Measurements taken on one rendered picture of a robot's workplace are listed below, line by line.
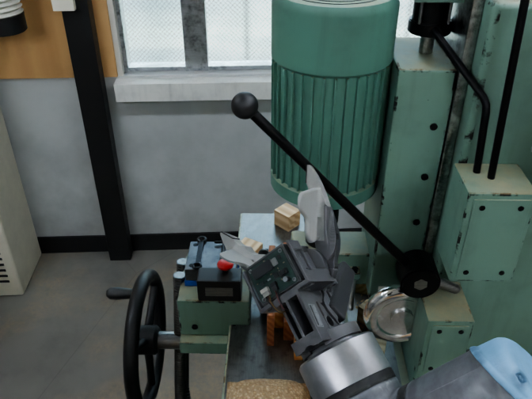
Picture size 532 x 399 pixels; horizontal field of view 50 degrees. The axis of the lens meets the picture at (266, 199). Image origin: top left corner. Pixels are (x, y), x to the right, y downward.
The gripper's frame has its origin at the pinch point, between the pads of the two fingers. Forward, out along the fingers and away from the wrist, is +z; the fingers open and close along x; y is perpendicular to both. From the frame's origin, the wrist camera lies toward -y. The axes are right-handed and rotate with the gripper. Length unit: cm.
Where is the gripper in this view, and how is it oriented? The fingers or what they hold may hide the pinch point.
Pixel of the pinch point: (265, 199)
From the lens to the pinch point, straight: 72.6
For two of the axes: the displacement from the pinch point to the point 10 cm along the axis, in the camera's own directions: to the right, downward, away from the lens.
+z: -4.2, -8.2, 3.9
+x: -7.3, 5.6, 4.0
